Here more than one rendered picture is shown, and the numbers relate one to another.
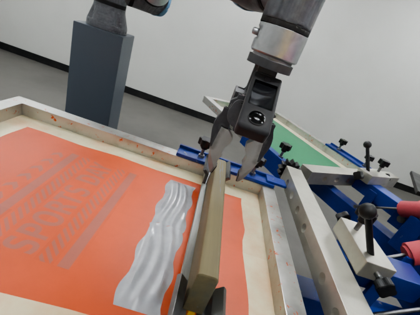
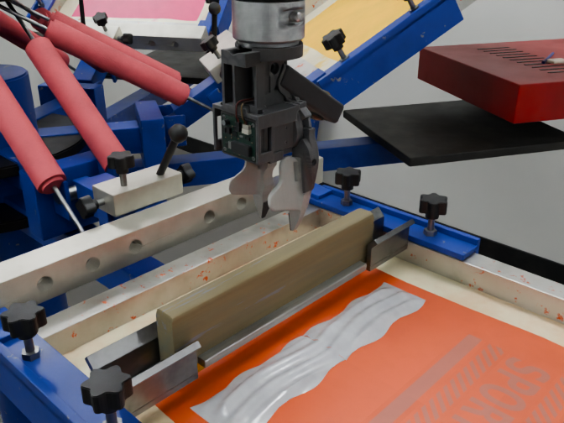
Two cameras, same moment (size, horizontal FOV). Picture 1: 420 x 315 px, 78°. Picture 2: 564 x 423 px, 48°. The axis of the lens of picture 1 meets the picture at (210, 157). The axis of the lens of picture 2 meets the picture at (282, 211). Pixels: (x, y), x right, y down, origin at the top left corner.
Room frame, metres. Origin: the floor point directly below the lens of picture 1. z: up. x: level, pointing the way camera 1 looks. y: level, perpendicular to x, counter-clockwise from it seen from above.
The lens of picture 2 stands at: (0.89, 0.46, 1.44)
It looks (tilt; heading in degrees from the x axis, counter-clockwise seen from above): 25 degrees down; 227
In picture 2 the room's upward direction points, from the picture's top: straight up
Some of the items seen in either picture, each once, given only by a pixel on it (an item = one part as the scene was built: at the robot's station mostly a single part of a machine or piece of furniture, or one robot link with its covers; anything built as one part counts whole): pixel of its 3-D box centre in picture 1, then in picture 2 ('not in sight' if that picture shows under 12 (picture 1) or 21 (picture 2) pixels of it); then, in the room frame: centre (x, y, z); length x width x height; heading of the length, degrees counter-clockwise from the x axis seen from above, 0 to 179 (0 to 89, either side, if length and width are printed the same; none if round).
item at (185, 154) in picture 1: (223, 172); (72, 409); (0.70, -0.05, 0.98); 0.30 x 0.05 x 0.07; 94
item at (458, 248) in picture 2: not in sight; (384, 232); (0.14, -0.09, 0.98); 0.30 x 0.05 x 0.07; 94
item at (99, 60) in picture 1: (87, 157); not in sight; (1.08, 0.56, 0.60); 0.18 x 0.18 x 1.20; 10
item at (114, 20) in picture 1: (108, 15); not in sight; (1.08, 0.56, 1.25); 0.15 x 0.15 x 0.10
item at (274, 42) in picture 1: (275, 45); (270, 22); (0.44, -0.03, 1.34); 0.08 x 0.08 x 0.05
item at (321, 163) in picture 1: (305, 133); not in sight; (1.23, -0.38, 1.05); 1.08 x 0.61 x 0.23; 34
